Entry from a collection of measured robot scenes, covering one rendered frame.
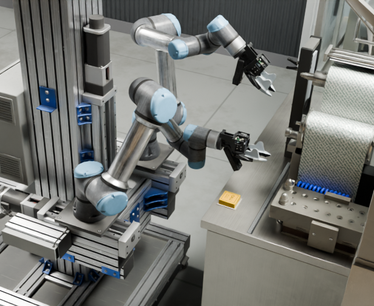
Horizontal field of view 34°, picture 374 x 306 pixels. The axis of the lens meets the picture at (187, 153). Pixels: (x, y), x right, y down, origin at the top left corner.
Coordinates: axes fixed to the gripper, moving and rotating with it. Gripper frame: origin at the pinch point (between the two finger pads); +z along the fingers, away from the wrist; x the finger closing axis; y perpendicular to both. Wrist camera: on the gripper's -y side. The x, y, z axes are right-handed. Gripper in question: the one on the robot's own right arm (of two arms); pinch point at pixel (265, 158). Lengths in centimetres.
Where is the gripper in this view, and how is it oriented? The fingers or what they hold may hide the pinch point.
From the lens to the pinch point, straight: 246.5
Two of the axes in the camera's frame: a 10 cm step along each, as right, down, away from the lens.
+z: 9.1, 2.7, -3.3
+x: 4.2, -4.9, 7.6
